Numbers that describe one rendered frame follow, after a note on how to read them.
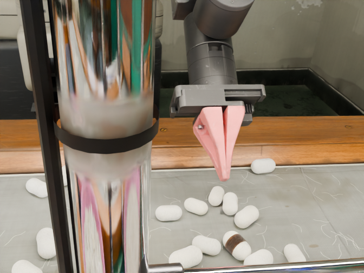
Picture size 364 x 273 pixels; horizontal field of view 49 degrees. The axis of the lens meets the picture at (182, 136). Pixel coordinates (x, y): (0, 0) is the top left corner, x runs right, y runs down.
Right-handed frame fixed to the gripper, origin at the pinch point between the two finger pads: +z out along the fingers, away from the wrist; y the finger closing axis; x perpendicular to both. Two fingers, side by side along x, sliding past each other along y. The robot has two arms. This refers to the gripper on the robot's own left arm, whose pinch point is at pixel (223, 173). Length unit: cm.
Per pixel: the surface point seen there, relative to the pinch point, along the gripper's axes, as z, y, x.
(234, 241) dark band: 7.2, 0.9, 2.2
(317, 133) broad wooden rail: -9.5, 20.7, 15.5
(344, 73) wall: -93, 124, 153
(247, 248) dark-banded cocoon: 8.1, 2.1, 1.7
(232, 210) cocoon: 3.3, 2.3, 6.4
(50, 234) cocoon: 5.0, -18.9, 4.0
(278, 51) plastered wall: -123, 96, 176
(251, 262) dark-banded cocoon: 9.5, 1.9, 0.6
